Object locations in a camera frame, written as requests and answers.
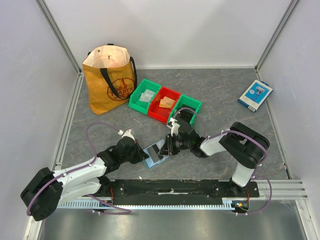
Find blue leather card holder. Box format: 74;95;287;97
142;139;169;169

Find black VIP credit card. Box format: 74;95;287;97
177;109;194;126

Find gold credit card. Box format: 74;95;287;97
159;99;173;109

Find silver credit card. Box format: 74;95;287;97
139;92;153;103

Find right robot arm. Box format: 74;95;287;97
157;122;270;197

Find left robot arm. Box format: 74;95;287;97
20;136;149;221

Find gold card in bin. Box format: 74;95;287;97
163;97;175;106

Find silver card in bin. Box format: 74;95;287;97
143;89;155;100

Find red plastic bin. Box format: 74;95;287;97
147;86;181;124

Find right green plastic bin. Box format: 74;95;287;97
167;94;202;124

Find green plastic bin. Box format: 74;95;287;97
128;79;162;115
167;94;202;124

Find left green plastic bin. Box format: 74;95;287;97
128;79;162;115

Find blue razor box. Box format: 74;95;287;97
237;79;273;113

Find brown Trader Joe's paper bag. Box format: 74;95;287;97
82;43;138;115

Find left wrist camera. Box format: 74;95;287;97
117;129;135;141

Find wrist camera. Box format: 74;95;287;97
117;129;135;141
167;117;180;137

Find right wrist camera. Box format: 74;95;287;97
167;117;180;137

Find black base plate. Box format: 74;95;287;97
94;179;260;205

